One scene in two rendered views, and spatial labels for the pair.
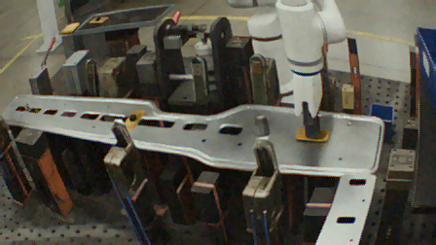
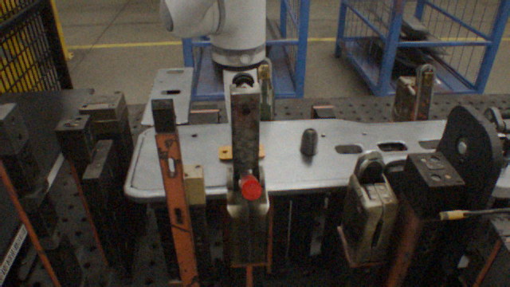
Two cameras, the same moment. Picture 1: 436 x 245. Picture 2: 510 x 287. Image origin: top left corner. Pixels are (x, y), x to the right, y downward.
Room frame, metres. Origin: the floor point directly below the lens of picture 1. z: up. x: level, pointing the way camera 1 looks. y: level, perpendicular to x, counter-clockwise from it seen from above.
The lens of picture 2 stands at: (1.45, -0.50, 1.42)
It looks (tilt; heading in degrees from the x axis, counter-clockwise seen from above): 34 degrees down; 147
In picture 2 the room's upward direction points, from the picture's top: straight up
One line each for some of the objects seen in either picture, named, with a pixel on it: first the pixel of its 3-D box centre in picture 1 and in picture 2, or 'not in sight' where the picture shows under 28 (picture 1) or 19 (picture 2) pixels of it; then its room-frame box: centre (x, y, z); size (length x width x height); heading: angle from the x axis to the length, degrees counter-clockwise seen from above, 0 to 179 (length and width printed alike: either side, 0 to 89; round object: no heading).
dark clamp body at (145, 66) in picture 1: (163, 111); not in sight; (1.36, 0.14, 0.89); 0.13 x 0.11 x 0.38; 152
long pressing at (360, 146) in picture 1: (127, 122); (481, 140); (1.17, 0.23, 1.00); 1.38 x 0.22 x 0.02; 62
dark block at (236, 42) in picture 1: (250, 108); (400, 269); (1.25, -0.09, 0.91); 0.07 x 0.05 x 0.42; 152
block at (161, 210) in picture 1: (150, 164); not in sight; (1.18, 0.20, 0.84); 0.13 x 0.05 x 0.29; 152
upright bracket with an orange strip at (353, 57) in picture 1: (357, 120); (183, 241); (1.04, -0.37, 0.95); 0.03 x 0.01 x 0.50; 62
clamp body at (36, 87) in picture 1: (47, 109); not in sight; (1.59, 0.65, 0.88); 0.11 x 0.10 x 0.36; 152
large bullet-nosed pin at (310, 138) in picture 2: (262, 126); (309, 143); (1.01, -0.09, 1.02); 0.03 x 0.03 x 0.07
